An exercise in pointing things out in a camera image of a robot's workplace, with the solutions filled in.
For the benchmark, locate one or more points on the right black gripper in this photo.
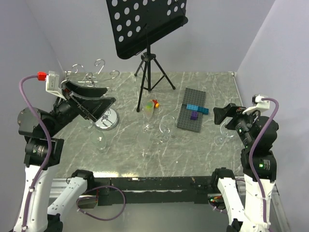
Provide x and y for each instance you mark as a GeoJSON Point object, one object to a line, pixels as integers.
{"type": "Point", "coordinates": [231, 109]}

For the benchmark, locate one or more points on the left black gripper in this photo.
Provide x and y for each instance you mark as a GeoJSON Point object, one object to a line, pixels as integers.
{"type": "Point", "coordinates": [89, 107]}

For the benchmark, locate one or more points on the clear wine glass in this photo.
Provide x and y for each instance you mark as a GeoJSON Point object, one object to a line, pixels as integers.
{"type": "Point", "coordinates": [167, 126]}
{"type": "Point", "coordinates": [225, 134]}

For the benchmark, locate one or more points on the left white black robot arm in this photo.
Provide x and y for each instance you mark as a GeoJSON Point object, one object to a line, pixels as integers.
{"type": "Point", "coordinates": [43, 153]}

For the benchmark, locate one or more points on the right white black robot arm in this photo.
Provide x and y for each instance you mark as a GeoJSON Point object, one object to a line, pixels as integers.
{"type": "Point", "coordinates": [257, 130]}

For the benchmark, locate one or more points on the clear glass beside rack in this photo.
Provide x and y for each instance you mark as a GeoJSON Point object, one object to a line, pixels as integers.
{"type": "Point", "coordinates": [87, 124]}

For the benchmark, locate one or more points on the blue lego brick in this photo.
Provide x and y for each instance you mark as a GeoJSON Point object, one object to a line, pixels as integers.
{"type": "Point", "coordinates": [200, 109]}

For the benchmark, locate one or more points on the purple lego brick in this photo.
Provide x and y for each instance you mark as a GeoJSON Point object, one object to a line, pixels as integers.
{"type": "Point", "coordinates": [194, 115]}

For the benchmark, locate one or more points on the grey lego baseplate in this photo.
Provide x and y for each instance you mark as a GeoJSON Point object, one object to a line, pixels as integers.
{"type": "Point", "coordinates": [195, 97]}

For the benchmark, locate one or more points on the colourful lego toy car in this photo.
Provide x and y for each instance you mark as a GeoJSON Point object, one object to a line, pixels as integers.
{"type": "Point", "coordinates": [155, 102]}

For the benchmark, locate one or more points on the clear flute front centre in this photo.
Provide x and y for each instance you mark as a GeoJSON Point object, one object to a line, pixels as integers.
{"type": "Point", "coordinates": [143, 140]}

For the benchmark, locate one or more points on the black perforated music stand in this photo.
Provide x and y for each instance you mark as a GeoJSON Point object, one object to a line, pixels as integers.
{"type": "Point", "coordinates": [137, 24]}

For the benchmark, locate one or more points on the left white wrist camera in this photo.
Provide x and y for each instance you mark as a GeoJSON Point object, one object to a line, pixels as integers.
{"type": "Point", "coordinates": [51, 80]}

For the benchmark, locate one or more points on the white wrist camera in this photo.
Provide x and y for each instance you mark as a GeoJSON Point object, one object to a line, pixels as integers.
{"type": "Point", "coordinates": [51, 80]}
{"type": "Point", "coordinates": [258, 104]}

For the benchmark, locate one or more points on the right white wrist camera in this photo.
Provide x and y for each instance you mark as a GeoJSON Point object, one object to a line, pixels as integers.
{"type": "Point", "coordinates": [258, 104]}

